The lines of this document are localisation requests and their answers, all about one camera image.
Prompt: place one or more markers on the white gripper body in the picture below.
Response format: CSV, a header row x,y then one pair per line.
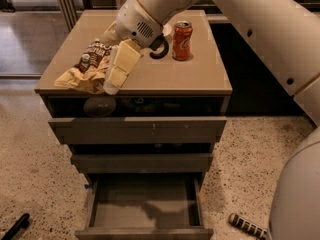
x,y
136,24

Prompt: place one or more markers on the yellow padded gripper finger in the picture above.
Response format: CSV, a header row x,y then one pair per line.
x,y
123,59
110,37

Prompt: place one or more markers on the brown chip bag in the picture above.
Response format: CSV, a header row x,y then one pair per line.
x,y
88,74

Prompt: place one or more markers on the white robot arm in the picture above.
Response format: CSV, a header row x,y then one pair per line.
x,y
286,37

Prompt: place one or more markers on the grey drawer cabinet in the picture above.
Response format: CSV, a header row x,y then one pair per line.
x,y
198,87

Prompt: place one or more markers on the top grey drawer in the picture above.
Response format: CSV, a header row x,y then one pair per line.
x,y
138,130

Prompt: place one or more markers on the grey drawer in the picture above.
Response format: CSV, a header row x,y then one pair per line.
x,y
142,163
145,207
138,130

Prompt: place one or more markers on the middle grey drawer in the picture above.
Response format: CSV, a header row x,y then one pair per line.
x,y
142,163

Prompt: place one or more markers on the bottom grey drawer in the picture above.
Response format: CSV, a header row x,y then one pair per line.
x,y
145,207

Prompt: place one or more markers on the white bowl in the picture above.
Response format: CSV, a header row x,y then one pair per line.
x,y
167,29

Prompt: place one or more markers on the orange soda can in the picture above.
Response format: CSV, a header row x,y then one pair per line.
x,y
181,40

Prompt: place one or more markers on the grey round speaker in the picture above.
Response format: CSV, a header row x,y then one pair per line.
x,y
99,106

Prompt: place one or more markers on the black object on floor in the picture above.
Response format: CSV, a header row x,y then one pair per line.
x,y
21,223

